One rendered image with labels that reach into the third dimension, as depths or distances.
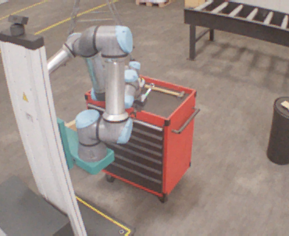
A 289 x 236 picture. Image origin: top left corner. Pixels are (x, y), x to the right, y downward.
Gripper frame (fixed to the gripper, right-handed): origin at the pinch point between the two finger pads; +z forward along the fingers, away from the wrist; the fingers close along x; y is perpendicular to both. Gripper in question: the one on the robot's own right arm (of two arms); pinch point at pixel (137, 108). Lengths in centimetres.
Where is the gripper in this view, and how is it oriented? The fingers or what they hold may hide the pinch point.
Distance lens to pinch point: 193.3
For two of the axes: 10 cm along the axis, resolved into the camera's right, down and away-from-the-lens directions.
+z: 1.3, 5.4, 8.3
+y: -4.9, 7.6, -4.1
